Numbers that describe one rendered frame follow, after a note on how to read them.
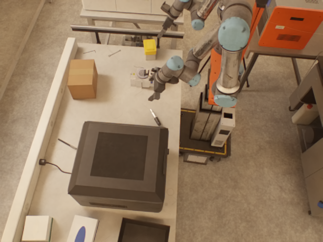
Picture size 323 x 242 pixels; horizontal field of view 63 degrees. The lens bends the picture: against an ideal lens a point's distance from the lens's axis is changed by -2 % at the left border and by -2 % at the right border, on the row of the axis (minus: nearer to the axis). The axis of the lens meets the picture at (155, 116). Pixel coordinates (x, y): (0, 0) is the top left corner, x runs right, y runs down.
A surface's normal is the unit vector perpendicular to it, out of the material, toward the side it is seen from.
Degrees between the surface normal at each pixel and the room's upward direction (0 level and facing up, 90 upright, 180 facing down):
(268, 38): 90
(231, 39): 83
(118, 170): 0
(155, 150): 0
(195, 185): 0
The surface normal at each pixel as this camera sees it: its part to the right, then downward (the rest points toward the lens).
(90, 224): 0.03, -0.50
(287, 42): -0.08, 0.86
